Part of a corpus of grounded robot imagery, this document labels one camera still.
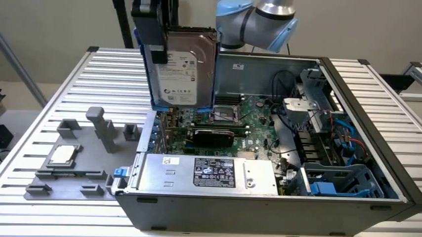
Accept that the hard disk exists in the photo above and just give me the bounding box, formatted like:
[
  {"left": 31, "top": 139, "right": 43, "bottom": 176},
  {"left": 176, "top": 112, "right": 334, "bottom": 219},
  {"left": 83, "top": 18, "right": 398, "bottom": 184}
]
[{"left": 132, "top": 26, "right": 223, "bottom": 115}]

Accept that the blue disk carrier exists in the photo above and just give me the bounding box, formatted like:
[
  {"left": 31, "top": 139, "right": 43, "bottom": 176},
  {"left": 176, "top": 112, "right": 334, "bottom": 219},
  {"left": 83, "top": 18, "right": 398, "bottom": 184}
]
[{"left": 311, "top": 181, "right": 338, "bottom": 196}]

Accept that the grey blue disk bay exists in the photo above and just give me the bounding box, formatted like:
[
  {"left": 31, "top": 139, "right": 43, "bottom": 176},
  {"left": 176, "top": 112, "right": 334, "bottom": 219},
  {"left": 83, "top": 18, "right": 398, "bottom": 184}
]
[{"left": 299, "top": 161, "right": 386, "bottom": 199}]

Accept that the black stand pole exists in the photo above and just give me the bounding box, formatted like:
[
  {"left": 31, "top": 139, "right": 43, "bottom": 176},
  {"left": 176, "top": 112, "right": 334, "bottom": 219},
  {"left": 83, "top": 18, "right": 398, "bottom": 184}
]
[
  {"left": 167, "top": 0, "right": 180, "bottom": 27},
  {"left": 111, "top": 0, "right": 135, "bottom": 49}
]

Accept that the CPU socket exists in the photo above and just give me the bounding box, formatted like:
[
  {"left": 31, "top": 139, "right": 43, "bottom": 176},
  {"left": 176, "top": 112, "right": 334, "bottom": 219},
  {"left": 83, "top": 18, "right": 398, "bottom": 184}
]
[{"left": 211, "top": 105, "right": 245, "bottom": 124}]

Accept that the black graphics card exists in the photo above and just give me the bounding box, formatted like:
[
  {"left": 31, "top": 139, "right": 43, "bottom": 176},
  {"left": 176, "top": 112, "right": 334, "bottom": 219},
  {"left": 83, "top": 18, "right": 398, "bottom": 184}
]
[{"left": 187, "top": 127, "right": 236, "bottom": 149}]

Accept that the green Dell motherboard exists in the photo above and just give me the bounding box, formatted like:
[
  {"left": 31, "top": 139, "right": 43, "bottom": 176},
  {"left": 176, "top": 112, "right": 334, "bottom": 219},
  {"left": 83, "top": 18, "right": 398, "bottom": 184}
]
[{"left": 155, "top": 95, "right": 287, "bottom": 161}]

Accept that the silver metal drive cage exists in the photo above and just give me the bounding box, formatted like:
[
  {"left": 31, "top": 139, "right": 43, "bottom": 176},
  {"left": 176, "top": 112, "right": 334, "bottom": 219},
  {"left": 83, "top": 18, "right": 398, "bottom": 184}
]
[{"left": 282, "top": 68, "right": 347, "bottom": 134}]

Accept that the grey parts rack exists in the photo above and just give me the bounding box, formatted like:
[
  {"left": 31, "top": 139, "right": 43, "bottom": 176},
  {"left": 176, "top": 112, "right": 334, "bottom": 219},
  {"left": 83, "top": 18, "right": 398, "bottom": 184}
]
[{"left": 23, "top": 106, "right": 143, "bottom": 201}]

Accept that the silver CPU chip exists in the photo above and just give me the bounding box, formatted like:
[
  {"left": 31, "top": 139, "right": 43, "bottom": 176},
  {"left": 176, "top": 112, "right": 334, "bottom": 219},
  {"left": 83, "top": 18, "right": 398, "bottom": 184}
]
[{"left": 48, "top": 145, "right": 82, "bottom": 165}]

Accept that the silver power supply unit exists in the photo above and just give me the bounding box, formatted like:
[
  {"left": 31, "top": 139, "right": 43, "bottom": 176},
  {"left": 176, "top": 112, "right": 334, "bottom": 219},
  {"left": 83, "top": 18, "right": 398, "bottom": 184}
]
[{"left": 135, "top": 153, "right": 278, "bottom": 196}]

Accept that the black power supply label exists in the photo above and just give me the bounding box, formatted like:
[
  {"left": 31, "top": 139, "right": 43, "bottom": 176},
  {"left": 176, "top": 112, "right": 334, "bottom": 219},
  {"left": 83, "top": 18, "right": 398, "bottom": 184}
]
[{"left": 192, "top": 157, "right": 236, "bottom": 188}]

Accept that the black background box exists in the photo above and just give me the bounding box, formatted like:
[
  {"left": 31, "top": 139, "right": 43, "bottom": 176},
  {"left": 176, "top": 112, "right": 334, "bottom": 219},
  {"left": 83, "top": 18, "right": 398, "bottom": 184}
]
[{"left": 0, "top": 124, "right": 15, "bottom": 149}]

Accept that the grey open PC case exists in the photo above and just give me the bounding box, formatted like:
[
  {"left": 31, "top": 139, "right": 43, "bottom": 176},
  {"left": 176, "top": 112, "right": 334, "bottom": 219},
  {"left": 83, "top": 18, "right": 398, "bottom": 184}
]
[{"left": 110, "top": 52, "right": 417, "bottom": 237}]

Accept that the aluminium frame bar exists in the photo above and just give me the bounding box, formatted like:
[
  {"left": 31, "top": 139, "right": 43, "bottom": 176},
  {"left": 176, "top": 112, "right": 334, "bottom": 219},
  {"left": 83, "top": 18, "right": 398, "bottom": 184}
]
[{"left": 0, "top": 32, "right": 48, "bottom": 108}]

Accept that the black wire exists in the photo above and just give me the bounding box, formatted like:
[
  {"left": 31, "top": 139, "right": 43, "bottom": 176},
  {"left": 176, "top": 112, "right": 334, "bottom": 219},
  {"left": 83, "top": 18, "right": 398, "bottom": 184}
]
[{"left": 270, "top": 70, "right": 299, "bottom": 119}]

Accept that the light grey plastic bracket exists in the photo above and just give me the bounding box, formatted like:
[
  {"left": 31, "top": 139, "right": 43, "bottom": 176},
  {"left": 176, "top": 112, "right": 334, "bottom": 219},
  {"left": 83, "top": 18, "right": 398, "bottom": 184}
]
[{"left": 282, "top": 97, "right": 314, "bottom": 117}]

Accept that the blue wire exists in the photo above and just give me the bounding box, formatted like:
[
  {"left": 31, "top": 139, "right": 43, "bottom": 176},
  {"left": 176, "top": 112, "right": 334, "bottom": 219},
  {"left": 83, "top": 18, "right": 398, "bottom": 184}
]
[{"left": 331, "top": 118, "right": 357, "bottom": 171}]

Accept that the aluminium profile rail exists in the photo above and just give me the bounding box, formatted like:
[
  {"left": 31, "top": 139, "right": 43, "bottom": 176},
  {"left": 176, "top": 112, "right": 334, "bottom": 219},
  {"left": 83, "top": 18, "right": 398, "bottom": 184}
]
[{"left": 399, "top": 61, "right": 422, "bottom": 76}]

